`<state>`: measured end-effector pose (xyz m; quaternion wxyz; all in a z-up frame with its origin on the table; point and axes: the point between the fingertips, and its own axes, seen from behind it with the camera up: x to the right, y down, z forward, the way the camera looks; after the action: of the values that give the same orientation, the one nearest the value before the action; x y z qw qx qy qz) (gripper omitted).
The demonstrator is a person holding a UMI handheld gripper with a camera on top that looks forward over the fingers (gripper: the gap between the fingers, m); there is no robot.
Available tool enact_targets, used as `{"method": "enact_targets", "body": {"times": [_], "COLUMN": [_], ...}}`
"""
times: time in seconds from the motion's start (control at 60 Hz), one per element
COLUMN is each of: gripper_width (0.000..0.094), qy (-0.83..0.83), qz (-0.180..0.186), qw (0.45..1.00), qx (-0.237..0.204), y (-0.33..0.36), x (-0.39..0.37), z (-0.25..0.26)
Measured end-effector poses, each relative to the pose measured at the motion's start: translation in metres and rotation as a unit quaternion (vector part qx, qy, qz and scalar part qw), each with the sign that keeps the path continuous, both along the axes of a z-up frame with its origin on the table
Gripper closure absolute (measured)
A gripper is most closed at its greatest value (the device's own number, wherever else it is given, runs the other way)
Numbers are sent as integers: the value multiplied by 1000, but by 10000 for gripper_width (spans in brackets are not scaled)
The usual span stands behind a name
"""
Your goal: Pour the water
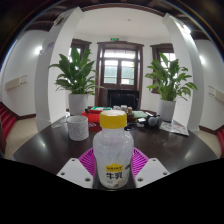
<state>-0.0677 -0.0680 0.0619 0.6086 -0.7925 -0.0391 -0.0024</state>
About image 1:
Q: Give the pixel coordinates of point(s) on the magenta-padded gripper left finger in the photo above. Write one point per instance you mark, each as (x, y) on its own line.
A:
(75, 171)

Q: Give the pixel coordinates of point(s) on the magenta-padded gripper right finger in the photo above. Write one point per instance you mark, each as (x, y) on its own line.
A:
(150, 170)

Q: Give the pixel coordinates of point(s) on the yellow-capped milky plastic bottle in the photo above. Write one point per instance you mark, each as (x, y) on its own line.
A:
(113, 150)

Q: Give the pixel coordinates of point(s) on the white speckled cup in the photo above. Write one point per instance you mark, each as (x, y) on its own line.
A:
(77, 128)

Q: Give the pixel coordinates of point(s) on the printed paper leaflet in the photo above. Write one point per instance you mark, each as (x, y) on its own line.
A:
(175, 128)

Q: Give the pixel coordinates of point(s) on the dark grey round device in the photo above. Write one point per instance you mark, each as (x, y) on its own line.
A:
(153, 121)

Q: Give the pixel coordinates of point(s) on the red box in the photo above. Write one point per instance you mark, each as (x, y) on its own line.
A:
(91, 117)

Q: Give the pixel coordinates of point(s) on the green book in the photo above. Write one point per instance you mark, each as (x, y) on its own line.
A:
(140, 114)

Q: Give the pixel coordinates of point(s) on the black chair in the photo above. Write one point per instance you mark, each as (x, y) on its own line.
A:
(123, 98)

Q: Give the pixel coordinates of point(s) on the green plant in white pot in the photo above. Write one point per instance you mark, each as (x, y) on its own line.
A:
(77, 76)
(168, 83)

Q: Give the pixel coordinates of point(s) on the dark wooden glazed double door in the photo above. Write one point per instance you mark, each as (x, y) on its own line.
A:
(119, 66)

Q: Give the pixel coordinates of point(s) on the dark wooden framed window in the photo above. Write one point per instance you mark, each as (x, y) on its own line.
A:
(84, 45)
(156, 51)

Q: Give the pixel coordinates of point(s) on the green exit sign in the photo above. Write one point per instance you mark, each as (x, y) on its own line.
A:
(115, 39)

